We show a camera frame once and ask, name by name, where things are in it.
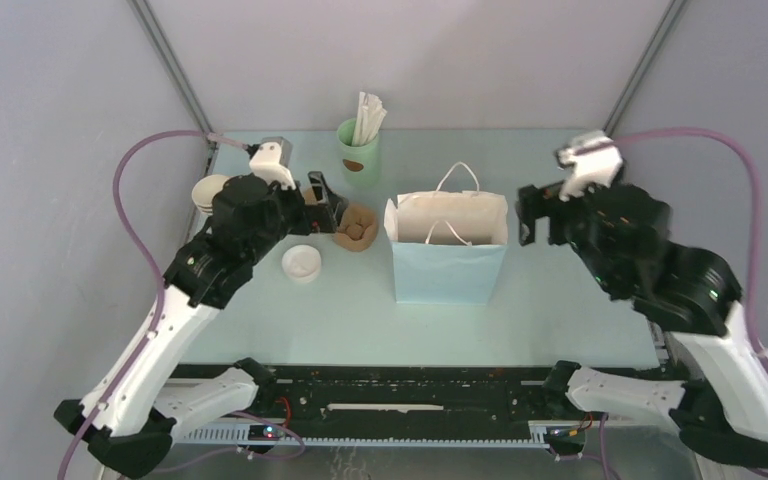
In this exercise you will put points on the stack of brown paper cups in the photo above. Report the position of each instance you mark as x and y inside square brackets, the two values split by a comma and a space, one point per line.
[204, 191]

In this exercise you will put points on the light blue paper bag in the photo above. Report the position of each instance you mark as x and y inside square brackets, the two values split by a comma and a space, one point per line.
[447, 244]

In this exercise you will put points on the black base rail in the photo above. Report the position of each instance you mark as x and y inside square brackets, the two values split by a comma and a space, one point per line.
[413, 404]

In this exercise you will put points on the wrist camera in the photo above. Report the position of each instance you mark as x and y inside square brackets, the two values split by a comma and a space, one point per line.
[269, 160]
[591, 159]

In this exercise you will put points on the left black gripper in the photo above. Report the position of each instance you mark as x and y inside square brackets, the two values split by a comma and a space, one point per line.
[322, 216]

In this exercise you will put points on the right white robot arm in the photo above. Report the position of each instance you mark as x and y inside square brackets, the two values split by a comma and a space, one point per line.
[723, 415]

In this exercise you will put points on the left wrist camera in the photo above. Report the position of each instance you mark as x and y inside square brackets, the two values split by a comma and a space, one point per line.
[269, 160]

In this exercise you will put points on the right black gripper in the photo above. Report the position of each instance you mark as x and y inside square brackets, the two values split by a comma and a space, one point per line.
[532, 200]

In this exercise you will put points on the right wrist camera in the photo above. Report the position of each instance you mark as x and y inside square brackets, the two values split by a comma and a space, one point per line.
[591, 159]

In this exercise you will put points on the green cup holder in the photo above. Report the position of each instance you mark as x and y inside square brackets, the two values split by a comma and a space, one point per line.
[360, 165]

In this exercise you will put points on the white wrapped straws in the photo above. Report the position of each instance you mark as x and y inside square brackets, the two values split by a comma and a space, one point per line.
[369, 118]

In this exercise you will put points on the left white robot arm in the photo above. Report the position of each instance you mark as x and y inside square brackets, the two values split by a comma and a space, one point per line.
[126, 422]

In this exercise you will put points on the stack of white lids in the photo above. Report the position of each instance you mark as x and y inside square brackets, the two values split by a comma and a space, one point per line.
[302, 264]

